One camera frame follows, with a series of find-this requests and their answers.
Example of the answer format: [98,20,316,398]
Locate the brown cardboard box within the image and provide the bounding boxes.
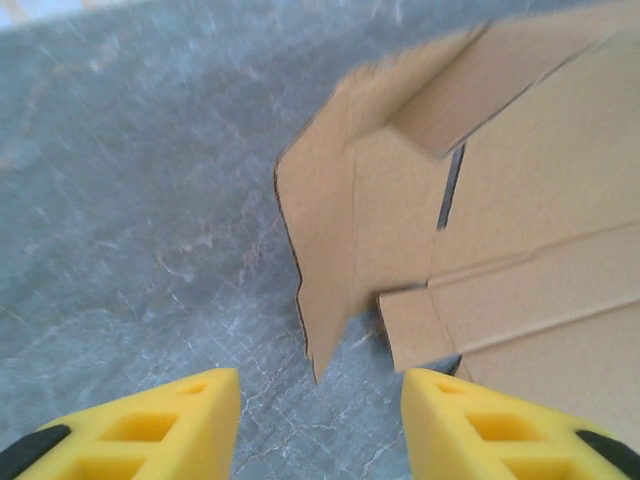
[273,0,640,451]

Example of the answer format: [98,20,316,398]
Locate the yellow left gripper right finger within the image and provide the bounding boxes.
[402,368,640,480]

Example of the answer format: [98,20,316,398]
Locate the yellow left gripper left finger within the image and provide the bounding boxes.
[0,368,242,480]

